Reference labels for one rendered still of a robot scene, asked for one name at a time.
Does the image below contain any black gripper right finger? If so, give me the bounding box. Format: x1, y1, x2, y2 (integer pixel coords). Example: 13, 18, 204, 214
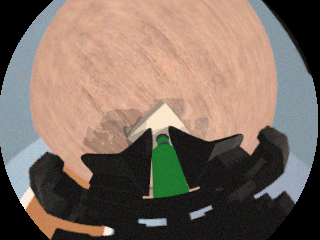
169, 125, 244, 189

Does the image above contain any dark grey marker with green band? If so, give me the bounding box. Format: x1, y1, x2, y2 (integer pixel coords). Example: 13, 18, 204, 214
157, 135, 169, 145

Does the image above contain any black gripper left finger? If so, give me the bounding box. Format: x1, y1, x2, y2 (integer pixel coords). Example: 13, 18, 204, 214
80, 128, 153, 196

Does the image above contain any green marker cap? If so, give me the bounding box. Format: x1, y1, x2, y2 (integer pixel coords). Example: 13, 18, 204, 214
152, 144, 191, 197

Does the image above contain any beige rectangular block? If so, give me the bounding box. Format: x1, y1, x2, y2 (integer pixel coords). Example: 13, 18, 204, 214
128, 101, 191, 151

